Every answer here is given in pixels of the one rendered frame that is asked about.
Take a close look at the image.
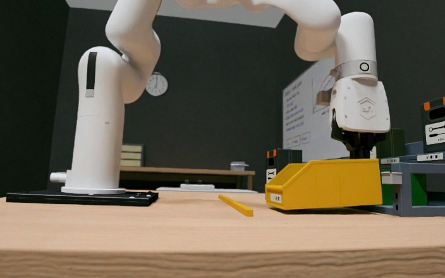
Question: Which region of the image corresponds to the yellow bar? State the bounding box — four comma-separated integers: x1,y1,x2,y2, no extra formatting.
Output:
218,195,253,217

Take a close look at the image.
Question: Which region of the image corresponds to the yellow open-front bin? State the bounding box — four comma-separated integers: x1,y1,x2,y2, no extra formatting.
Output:
265,159,382,210

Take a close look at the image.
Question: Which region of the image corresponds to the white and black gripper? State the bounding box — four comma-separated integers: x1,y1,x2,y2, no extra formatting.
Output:
330,75,391,159

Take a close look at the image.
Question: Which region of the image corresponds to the green open bin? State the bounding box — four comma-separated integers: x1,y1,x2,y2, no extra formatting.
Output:
380,169,427,205

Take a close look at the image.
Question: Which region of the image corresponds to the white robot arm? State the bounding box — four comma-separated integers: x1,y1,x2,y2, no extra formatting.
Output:
50,0,378,195

